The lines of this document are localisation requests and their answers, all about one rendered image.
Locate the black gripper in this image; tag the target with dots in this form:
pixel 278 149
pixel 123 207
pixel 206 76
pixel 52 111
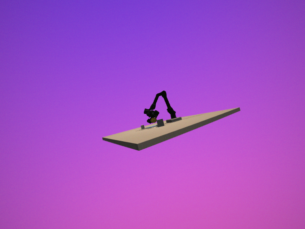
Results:
pixel 154 115

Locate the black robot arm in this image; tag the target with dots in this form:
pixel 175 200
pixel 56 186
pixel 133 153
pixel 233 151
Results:
pixel 170 110

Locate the grey dish rack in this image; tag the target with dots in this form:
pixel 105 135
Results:
pixel 160 123

